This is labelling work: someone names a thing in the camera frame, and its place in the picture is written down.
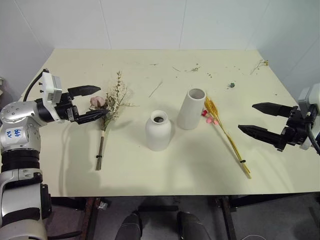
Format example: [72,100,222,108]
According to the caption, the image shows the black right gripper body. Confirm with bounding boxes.
[280,105,308,152]

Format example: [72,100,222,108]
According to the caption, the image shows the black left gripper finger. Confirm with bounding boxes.
[67,84,102,99]
[74,108,111,125]

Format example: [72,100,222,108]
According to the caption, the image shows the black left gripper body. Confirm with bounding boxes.
[54,91,80,124]

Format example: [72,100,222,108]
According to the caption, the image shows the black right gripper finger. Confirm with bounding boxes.
[251,101,293,118]
[237,124,286,151]

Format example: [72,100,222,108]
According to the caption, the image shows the white bottle-shaped vase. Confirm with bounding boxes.
[145,109,173,152]

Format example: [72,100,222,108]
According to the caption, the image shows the white cylinder vase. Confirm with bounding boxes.
[176,88,208,131]

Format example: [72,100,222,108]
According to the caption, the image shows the dried pink rose bouquet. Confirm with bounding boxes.
[88,70,140,172]

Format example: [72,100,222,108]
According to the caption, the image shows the yellow wheat stalk bouquet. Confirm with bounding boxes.
[201,95,252,180]

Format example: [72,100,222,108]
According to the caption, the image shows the loose dried yellow sprig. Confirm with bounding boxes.
[250,59,270,76]

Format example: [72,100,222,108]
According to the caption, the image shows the loose thin dry twig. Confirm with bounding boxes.
[148,79,164,99]

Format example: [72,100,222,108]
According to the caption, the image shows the rusty metal table leg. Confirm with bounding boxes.
[218,195,238,240]
[80,196,101,240]

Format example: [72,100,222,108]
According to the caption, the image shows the loose dried green sprig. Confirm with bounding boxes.
[171,63,201,74]

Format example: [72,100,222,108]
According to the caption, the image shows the dark rounded shape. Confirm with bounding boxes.
[119,211,144,240]
[176,210,211,240]

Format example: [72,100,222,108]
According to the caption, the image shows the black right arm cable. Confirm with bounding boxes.
[303,104,320,155]

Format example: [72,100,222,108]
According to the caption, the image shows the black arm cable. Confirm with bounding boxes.
[303,104,320,155]
[23,68,49,102]

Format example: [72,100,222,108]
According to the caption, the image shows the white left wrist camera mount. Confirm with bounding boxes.
[39,70,63,119]

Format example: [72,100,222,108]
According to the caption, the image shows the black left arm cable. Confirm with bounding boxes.
[23,68,49,102]

